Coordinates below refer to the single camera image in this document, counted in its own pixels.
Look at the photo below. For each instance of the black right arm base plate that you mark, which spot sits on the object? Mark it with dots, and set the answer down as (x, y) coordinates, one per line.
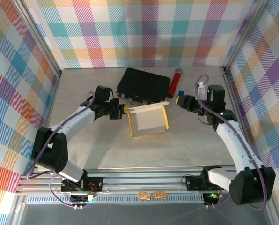
(193, 182)

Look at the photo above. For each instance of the yellow and white paper box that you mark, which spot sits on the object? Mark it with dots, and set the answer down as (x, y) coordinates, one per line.
(149, 119)

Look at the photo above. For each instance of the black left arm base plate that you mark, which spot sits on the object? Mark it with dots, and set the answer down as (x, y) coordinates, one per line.
(95, 184)

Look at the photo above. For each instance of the black connector box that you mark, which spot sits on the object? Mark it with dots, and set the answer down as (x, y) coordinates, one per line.
(210, 198)
(79, 198)

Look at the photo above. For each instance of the red microphone with grey head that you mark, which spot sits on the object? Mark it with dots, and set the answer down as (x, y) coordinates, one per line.
(175, 82)

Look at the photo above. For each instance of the aluminium upright post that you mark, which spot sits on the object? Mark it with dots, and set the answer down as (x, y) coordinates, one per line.
(39, 35)
(243, 35)

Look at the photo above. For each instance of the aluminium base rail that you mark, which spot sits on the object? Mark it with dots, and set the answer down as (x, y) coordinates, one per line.
(141, 180)

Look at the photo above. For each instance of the aluminium side rail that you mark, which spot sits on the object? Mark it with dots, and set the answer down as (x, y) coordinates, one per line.
(51, 103)
(235, 105)

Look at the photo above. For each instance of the small orange circuit board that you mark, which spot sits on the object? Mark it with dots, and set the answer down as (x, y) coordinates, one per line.
(144, 195)
(159, 194)

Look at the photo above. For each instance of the small blue block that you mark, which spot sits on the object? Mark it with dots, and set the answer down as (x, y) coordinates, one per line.
(181, 93)

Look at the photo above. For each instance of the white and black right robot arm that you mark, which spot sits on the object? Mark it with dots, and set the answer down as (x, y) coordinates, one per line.
(233, 145)

